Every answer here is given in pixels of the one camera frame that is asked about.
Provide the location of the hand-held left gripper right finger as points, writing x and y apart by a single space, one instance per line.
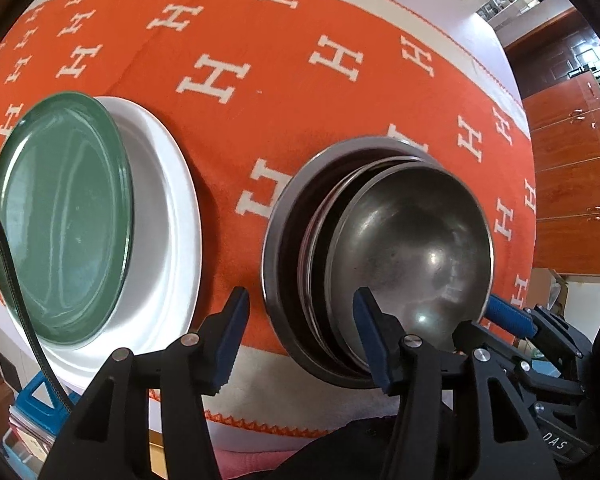
372 342

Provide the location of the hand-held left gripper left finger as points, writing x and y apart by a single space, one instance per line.
232 332

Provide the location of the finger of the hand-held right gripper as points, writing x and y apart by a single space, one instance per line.
510 314
530 375

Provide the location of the large steel bowl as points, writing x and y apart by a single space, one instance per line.
289 280

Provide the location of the pink steel bowl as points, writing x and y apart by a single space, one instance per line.
308 260
327 270

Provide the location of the white plate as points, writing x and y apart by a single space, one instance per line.
191 240

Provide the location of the medium steel bowl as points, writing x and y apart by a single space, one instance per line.
410 240

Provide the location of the green plate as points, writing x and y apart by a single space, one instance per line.
60 220

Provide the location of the cardboard box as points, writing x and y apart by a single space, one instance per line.
545 290

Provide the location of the person's dark clothing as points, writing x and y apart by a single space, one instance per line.
340 452

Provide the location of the pink garment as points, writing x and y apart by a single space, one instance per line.
250 466

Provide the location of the wooden cabinet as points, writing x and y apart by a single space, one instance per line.
570 170

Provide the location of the blue plastic crate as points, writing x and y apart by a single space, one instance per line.
27 397

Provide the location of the orange patterned tablecloth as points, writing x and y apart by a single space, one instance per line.
430 10
260 60

